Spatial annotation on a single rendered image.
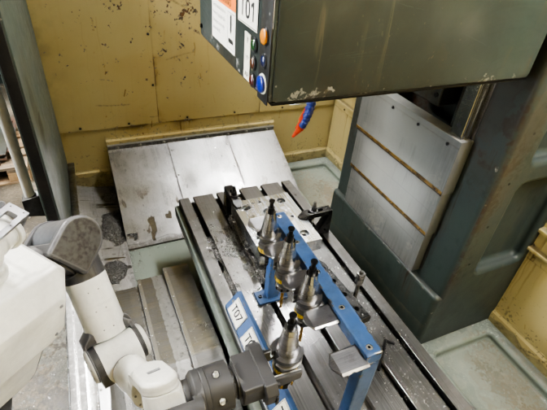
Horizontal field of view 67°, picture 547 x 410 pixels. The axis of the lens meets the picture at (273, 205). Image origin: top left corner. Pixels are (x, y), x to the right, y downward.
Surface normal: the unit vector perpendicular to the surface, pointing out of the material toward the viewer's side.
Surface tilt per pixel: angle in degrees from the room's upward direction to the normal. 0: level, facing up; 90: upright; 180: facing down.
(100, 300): 58
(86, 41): 90
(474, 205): 90
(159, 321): 7
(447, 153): 90
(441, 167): 90
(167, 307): 8
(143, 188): 24
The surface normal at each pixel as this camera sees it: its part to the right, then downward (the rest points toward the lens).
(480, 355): 0.07, -0.80
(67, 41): 0.40, 0.57
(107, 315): 0.58, 0.00
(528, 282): -0.92, 0.18
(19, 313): 0.88, -0.26
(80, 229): 0.80, -0.12
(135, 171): 0.23, -0.50
